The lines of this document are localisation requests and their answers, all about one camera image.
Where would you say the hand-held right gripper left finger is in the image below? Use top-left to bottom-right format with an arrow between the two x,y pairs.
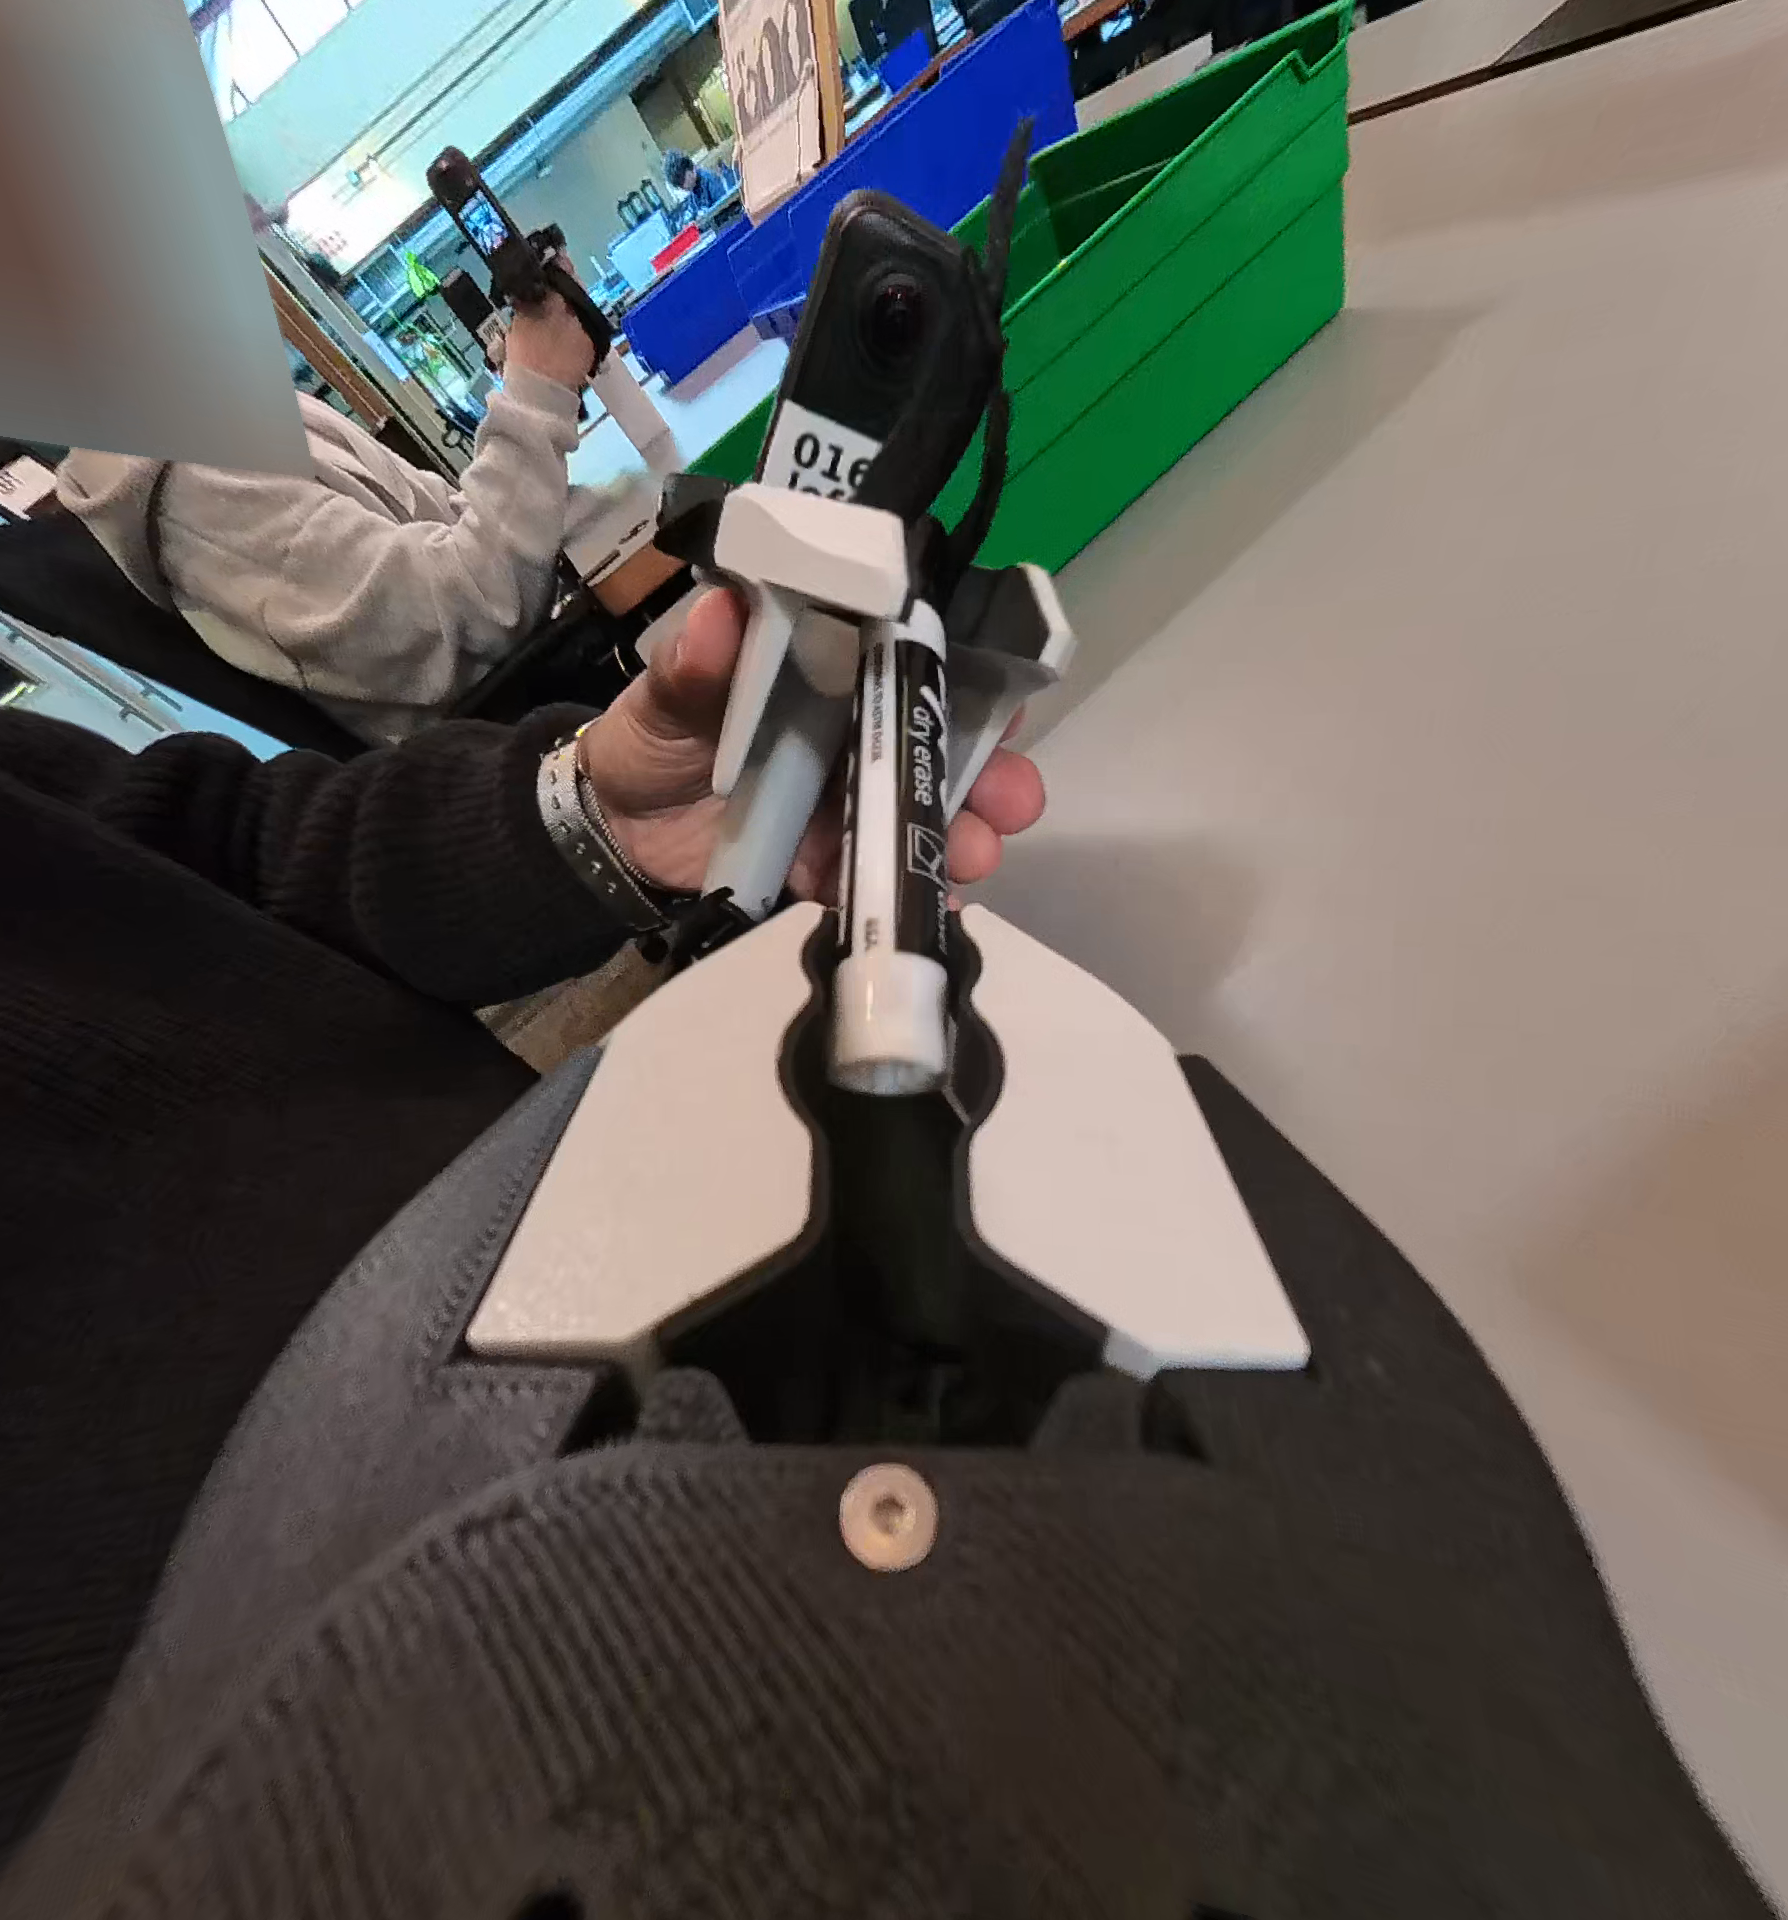
465,901 -> 842,1378

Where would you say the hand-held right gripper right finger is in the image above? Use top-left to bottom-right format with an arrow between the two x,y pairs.
955,904 -> 1312,1382

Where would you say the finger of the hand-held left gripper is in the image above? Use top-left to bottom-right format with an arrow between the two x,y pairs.
963,563 -> 1076,751

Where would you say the black velcro tie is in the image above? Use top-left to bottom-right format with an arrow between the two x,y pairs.
917,118 -> 1038,601

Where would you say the black dry erase marker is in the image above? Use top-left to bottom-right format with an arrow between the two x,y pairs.
829,603 -> 970,1104

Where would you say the green plastic bin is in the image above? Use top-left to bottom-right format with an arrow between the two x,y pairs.
684,0 -> 1354,578

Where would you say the person's left forearm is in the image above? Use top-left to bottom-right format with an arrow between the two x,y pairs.
0,697 -> 642,1036

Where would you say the grey desk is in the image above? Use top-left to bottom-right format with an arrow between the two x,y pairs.
565,0 -> 1788,1920

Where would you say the person's left hand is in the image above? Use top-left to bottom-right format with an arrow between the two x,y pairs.
585,591 -> 1049,920

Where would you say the blue plastic bin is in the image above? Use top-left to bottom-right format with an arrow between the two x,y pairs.
730,6 -> 1080,324
627,225 -> 794,383

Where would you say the person's black sweater torso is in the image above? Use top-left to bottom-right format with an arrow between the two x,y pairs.
0,901 -> 595,1920

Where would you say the silver studded bracelet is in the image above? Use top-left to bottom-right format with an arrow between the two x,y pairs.
534,719 -> 675,931

